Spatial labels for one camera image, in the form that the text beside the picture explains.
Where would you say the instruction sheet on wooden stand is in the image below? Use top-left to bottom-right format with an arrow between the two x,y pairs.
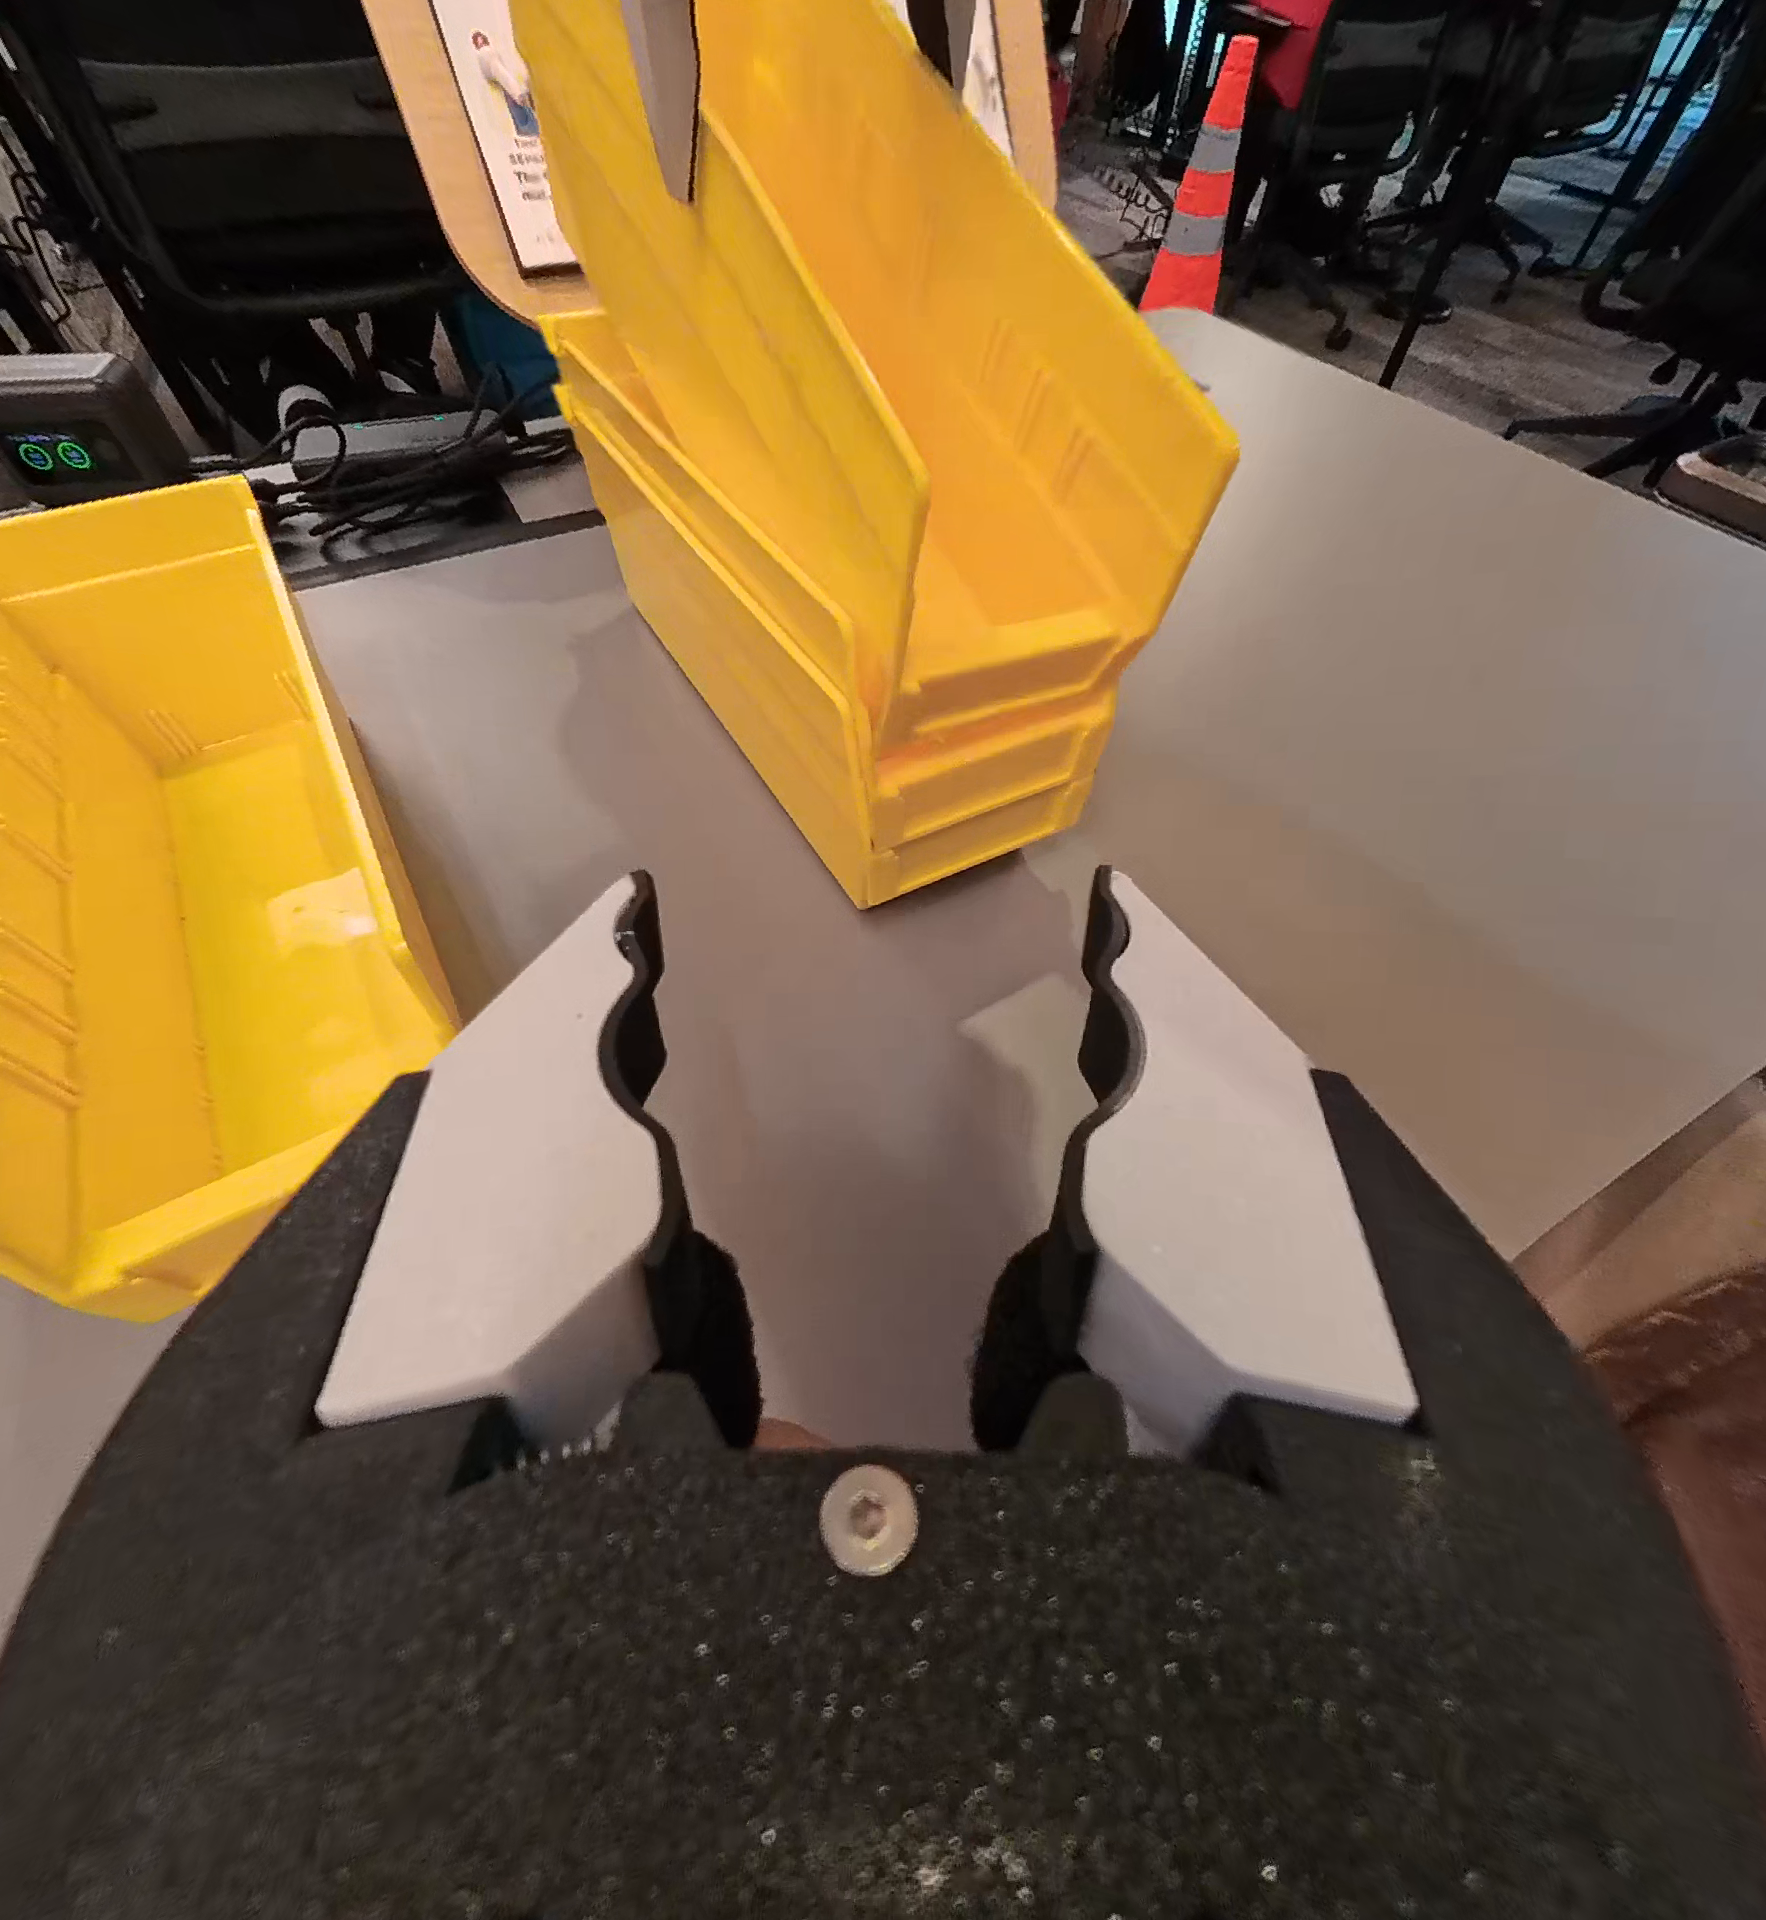
362,0 -> 1059,329

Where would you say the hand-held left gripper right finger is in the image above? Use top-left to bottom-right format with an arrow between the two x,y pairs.
1048,864 -> 1421,1459

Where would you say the black device green display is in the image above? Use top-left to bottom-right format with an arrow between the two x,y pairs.
0,355 -> 149,491

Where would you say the yellow plastic storage bin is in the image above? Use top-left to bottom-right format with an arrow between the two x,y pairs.
544,305 -> 1127,841
506,0 -> 1242,740
0,475 -> 460,1324
570,403 -> 1098,912

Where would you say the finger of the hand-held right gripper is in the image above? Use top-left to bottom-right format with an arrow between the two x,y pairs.
620,0 -> 706,207

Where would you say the black power adapter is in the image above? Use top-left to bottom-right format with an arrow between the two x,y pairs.
281,412 -> 523,474

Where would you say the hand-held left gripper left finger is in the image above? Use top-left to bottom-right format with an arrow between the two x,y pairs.
316,870 -> 706,1452

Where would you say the black cable bundle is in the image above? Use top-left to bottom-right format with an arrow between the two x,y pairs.
244,376 -> 584,541

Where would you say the black mesh office chair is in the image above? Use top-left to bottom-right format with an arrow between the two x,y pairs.
14,0 -> 464,391

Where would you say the orange traffic cone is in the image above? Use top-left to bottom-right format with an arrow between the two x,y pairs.
1137,31 -> 1262,318

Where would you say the blue plastic basket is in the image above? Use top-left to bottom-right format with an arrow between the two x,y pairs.
449,292 -> 562,420

